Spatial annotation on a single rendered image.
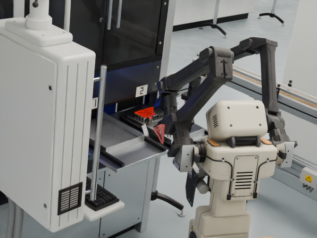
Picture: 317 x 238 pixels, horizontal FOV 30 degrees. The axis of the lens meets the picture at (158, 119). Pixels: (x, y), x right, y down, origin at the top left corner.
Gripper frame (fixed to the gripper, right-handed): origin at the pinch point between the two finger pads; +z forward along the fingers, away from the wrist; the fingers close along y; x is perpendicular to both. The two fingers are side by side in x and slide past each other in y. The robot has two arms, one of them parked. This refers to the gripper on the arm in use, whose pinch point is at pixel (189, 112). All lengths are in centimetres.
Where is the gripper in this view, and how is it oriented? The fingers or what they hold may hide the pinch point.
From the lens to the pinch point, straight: 307.4
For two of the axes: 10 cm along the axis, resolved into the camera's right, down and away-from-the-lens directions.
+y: -7.9, -3.4, 5.1
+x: -5.9, 2.3, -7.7
